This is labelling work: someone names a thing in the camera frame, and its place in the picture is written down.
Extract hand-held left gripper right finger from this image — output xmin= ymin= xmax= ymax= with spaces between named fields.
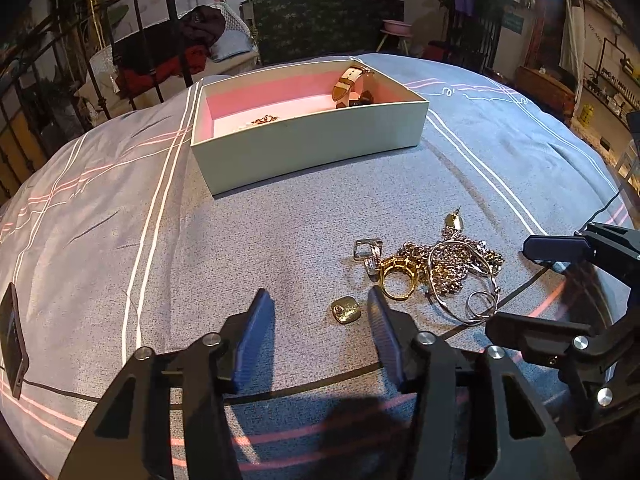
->
xmin=367 ymin=285 xmax=576 ymax=480

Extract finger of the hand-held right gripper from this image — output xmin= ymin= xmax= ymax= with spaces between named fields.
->
xmin=523 ymin=220 xmax=640 ymax=274
xmin=485 ymin=305 xmax=640 ymax=433

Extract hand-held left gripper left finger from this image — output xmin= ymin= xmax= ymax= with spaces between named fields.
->
xmin=59 ymin=287 xmax=277 ymax=480

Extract gold and silver chains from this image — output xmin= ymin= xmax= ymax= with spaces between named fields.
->
xmin=400 ymin=240 xmax=506 ymax=306

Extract white box with pink lining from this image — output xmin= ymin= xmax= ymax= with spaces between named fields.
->
xmin=190 ymin=58 xmax=431 ymax=197

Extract gold square pendant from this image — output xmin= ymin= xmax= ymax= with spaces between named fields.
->
xmin=329 ymin=296 xmax=362 ymax=326

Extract silver hoop rings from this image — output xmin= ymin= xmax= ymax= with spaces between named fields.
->
xmin=466 ymin=290 xmax=501 ymax=320

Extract gold cone earring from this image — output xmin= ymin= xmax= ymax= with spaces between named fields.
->
xmin=442 ymin=206 xmax=468 ymax=233

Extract wooden bench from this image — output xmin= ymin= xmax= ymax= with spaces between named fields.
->
xmin=515 ymin=65 xmax=577 ymax=121

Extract black metal fence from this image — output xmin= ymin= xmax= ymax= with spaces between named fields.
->
xmin=445 ymin=0 xmax=506 ymax=73

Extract black smartphone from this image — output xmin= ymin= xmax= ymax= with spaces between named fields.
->
xmin=0 ymin=282 xmax=30 ymax=401

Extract pink stool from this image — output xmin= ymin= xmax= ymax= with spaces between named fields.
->
xmin=376 ymin=19 xmax=415 ymax=58

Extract red garment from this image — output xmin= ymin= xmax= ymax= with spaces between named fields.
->
xmin=120 ymin=45 xmax=208 ymax=93

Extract light blue pillow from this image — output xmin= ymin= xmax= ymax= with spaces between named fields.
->
xmin=210 ymin=30 xmax=253 ymax=61

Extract green patterned board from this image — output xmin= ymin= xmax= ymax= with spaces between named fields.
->
xmin=240 ymin=0 xmax=406 ymax=66

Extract black garment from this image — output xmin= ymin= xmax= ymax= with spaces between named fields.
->
xmin=112 ymin=30 xmax=191 ymax=66

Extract dark maroon garment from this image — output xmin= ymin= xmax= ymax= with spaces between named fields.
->
xmin=180 ymin=5 xmax=227 ymax=46

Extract black metal bed railing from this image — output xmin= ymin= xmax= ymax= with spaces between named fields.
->
xmin=0 ymin=0 xmax=196 ymax=201

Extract large gold ring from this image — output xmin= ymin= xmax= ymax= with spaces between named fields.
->
xmin=376 ymin=255 xmax=431 ymax=302

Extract silver square ring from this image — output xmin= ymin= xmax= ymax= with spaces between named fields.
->
xmin=352 ymin=239 xmax=386 ymax=281

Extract black phone cable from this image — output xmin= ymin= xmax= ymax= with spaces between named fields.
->
xmin=20 ymin=379 xmax=103 ymax=404

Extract gold and pearl bracelet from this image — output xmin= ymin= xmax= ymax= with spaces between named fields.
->
xmin=235 ymin=114 xmax=281 ymax=131

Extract beige strap wristwatch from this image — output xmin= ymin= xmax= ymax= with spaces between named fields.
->
xmin=332 ymin=66 xmax=376 ymax=109

